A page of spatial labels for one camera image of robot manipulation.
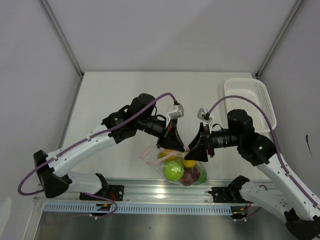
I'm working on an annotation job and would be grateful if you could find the white slotted cable duct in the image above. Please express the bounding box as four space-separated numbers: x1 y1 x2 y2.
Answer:
43 202 233 216

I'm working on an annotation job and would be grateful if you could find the yellow toy lemon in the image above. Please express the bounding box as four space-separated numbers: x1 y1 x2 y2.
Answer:
181 158 197 168

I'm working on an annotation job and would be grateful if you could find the left aluminium frame post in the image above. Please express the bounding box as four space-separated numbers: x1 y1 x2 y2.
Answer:
38 0 84 78

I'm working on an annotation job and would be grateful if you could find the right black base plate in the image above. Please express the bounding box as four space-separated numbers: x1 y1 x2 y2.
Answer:
207 186 237 203

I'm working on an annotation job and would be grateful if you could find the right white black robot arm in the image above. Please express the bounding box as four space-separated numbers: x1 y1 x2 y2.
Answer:
185 109 320 240

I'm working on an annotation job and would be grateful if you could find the aluminium frame post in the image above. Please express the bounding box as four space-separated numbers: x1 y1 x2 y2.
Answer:
254 0 307 80
38 0 84 78

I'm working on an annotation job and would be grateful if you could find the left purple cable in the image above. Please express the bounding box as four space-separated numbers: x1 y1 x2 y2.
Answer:
17 92 180 196

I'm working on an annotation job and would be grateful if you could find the green toy apple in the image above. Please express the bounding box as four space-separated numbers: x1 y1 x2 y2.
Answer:
162 160 184 182

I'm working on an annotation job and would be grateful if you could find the white plastic basket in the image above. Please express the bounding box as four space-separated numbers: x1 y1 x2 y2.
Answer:
224 78 277 133

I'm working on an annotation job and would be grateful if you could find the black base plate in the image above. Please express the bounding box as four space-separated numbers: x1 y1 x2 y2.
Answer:
79 185 125 202
207 186 237 203

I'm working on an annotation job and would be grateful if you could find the right aluminium frame post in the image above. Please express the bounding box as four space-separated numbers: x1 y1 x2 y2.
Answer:
254 0 307 80

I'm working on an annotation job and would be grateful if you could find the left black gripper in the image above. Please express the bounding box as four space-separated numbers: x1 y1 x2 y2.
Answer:
136 115 185 152

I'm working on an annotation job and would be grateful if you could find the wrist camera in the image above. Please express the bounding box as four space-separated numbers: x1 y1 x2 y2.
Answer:
197 107 214 128
165 104 184 126

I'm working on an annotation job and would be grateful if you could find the aluminium mounting rail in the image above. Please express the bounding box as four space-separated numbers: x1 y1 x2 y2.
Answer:
32 178 276 207

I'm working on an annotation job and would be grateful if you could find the red toy apple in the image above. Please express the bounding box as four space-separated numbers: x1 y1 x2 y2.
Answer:
180 166 200 186

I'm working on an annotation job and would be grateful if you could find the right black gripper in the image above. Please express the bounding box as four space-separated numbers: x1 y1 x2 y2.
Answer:
184 122 242 162

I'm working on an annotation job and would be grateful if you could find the orange yellow toy mango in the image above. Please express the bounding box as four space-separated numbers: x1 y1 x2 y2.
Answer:
157 149 183 161

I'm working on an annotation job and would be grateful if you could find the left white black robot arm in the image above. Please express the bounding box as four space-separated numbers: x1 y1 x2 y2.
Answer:
33 93 185 200

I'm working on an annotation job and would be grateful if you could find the clear pink-dotted zip bag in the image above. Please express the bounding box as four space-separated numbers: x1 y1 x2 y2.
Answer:
140 145 209 187

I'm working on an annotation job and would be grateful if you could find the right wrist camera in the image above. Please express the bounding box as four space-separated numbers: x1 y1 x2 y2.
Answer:
197 107 214 128

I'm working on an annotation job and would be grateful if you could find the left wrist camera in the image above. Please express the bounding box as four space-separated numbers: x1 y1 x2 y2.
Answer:
165 104 184 126

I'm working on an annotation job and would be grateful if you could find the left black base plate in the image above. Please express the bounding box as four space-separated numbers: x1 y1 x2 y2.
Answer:
79 185 125 202

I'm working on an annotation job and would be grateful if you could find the purple cable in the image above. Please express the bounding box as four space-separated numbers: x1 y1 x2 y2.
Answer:
17 92 180 196
207 95 320 208

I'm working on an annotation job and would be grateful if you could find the green toy cabbage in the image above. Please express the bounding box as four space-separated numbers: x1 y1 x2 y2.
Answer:
196 162 208 185

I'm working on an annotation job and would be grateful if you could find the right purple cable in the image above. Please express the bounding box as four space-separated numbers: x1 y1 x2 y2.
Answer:
207 95 320 208

